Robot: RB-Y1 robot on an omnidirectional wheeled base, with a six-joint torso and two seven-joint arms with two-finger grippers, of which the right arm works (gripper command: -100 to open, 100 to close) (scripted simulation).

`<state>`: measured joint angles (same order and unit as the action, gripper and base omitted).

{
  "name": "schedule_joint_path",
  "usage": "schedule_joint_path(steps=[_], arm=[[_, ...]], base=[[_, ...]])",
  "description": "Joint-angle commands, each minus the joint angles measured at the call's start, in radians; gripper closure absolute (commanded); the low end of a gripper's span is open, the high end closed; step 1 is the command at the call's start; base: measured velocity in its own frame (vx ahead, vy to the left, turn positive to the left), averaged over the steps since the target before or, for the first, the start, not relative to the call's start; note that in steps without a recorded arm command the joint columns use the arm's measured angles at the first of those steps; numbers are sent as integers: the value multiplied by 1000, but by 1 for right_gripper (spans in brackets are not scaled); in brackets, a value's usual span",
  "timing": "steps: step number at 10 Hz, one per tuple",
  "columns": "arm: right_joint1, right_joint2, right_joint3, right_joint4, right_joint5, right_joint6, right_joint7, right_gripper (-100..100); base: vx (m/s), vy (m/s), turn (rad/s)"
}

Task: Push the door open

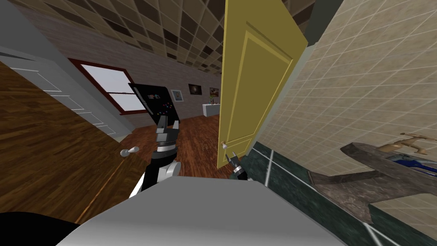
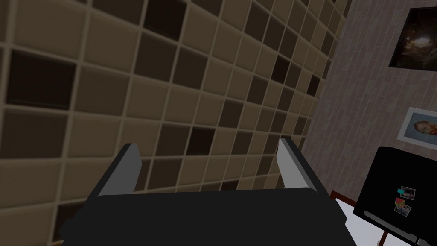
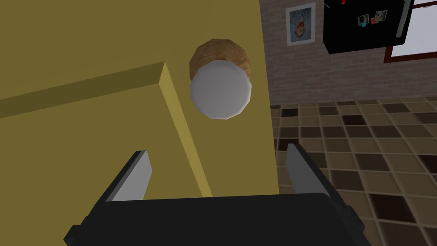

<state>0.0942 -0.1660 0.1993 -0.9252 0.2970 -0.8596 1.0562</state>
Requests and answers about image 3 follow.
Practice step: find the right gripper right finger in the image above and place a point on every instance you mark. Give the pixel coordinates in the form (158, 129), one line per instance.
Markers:
(304, 176)

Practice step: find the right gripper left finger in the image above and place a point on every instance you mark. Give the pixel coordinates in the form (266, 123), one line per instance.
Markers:
(134, 181)

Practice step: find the yellow door leaf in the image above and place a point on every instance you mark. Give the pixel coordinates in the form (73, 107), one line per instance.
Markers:
(85, 136)

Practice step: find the grey and brown door knob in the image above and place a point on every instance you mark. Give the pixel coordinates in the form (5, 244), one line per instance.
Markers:
(220, 85)

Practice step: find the black refrigerator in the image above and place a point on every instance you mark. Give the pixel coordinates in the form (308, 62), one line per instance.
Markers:
(365, 24)

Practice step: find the red framed window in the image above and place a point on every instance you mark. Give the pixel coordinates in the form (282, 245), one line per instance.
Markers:
(414, 34)

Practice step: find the framed wall picture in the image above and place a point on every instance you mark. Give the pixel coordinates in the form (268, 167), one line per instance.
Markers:
(300, 24)

